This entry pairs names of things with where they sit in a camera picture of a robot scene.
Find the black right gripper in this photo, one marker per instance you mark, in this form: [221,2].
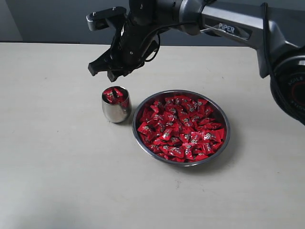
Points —
[131,45]

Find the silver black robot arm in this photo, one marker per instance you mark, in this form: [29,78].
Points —
[277,35]

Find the stainless steel cup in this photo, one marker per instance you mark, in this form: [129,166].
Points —
[119,112]

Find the round stainless steel plate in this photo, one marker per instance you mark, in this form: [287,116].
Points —
[181,126]

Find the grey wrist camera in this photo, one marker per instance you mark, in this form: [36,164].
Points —
[113,17]

